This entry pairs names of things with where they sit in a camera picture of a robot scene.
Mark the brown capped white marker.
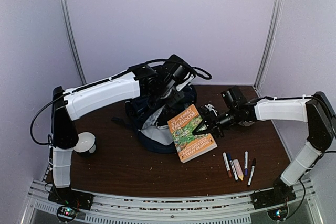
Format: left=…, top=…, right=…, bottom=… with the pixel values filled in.
left=223, top=152, right=232, bottom=178

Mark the white cup with black base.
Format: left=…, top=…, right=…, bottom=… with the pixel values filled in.
left=73, top=132, right=97, bottom=157

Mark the black marker pen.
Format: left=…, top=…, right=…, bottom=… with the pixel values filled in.
left=247, top=158, right=256, bottom=187

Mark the pink and yellow highlighter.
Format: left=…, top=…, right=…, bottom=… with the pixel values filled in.
left=233, top=159, right=244, bottom=181

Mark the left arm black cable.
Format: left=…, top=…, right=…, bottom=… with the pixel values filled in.
left=30, top=57, right=212, bottom=145

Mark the front aluminium rail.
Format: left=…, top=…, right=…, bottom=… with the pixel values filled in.
left=20, top=178, right=325, bottom=224

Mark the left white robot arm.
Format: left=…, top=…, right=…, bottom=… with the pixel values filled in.
left=48, top=59, right=197, bottom=208

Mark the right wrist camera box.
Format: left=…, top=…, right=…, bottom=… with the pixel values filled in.
left=221, top=86, right=247, bottom=109

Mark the left aluminium frame post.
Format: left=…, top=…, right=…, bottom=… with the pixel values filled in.
left=60, top=0, right=87, bottom=84

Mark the purple capped white marker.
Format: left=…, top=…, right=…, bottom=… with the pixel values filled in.
left=244, top=151, right=248, bottom=176

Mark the orange Treehouse paperback book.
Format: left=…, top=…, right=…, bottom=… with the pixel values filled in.
left=167, top=104, right=217, bottom=163

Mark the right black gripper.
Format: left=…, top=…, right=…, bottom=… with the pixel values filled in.
left=193, top=106, right=240, bottom=138

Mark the blue capped white marker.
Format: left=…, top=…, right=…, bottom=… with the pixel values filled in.
left=226, top=153, right=239, bottom=182

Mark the aluminium frame post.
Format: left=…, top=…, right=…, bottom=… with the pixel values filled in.
left=60, top=0, right=87, bottom=84
left=254, top=0, right=284, bottom=92

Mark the white scalloped ceramic bowl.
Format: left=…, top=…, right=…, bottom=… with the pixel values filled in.
left=230, top=121, right=255, bottom=132

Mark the right aluminium frame post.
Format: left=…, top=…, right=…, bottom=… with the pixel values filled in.
left=254, top=0, right=284, bottom=92

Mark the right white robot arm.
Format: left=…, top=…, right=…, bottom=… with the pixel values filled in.
left=192, top=86, right=335, bottom=209

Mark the navy blue student backpack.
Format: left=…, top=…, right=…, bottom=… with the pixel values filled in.
left=110, top=62, right=198, bottom=154

